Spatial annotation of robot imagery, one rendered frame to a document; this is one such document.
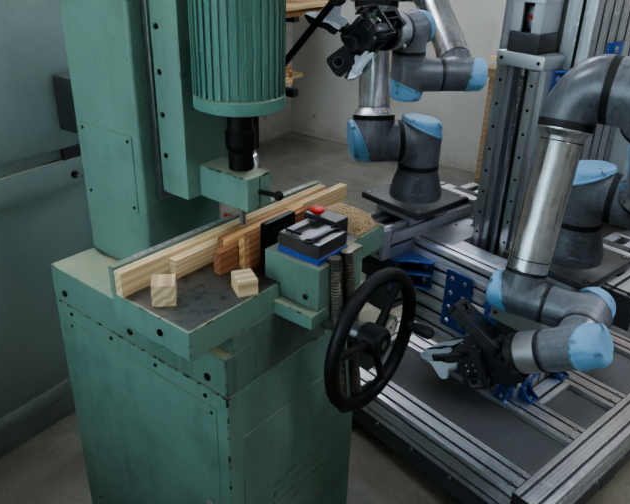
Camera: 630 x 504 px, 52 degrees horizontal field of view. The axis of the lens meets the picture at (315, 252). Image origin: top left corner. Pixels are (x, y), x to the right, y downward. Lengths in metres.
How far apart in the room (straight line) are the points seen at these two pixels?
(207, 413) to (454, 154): 3.65
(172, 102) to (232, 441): 0.67
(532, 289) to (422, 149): 0.70
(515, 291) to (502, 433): 0.85
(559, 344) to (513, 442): 0.89
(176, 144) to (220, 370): 0.46
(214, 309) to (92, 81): 0.56
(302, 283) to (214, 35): 0.46
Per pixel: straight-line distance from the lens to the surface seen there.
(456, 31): 1.64
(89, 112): 1.48
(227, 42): 1.17
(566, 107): 1.20
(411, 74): 1.49
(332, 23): 1.34
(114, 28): 1.35
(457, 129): 4.67
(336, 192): 1.58
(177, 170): 1.35
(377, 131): 1.78
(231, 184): 1.29
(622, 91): 1.18
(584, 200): 1.56
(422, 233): 1.89
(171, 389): 1.38
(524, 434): 2.04
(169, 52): 1.29
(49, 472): 2.23
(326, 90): 5.13
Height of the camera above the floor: 1.51
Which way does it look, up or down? 27 degrees down
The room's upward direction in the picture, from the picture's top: 2 degrees clockwise
